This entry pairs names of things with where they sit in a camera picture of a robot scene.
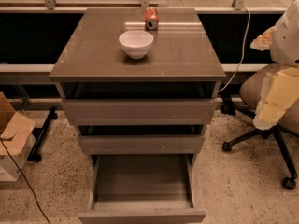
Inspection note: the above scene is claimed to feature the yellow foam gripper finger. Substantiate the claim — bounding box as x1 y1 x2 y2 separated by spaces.
250 26 275 51
253 67 299 130

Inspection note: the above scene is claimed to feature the white ceramic bowl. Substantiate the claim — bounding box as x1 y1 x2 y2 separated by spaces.
119 30 154 59

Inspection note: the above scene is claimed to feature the grey drawer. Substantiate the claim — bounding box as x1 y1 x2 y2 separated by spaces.
62 98 216 126
78 125 204 155
78 154 206 224

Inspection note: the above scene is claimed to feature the black floor cable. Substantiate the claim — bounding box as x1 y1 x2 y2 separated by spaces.
0 137 51 224

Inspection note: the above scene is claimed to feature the grey middle drawer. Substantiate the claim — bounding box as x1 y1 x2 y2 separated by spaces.
78 125 204 155

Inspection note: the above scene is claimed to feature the black stand leg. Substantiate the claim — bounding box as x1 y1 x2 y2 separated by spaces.
28 107 58 162

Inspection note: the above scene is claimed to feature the brown office chair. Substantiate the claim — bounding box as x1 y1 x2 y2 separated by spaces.
221 63 299 190

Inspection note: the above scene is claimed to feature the grey top drawer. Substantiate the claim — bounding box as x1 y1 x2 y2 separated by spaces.
62 98 216 126

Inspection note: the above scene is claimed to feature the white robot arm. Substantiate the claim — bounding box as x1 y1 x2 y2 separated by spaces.
250 0 299 130

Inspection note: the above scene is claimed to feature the orange soda can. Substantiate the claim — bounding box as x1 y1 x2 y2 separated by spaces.
144 7 159 30

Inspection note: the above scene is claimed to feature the grey drawer cabinet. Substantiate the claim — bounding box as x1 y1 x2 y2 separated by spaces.
48 7 227 173

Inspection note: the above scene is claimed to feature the white hanging cable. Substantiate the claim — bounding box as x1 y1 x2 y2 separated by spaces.
218 7 252 93

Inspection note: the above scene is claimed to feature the cardboard box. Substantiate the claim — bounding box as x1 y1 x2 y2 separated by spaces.
0 92 36 181

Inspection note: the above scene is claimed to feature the grey bottom drawer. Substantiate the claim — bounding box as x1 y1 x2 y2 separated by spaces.
78 154 206 224

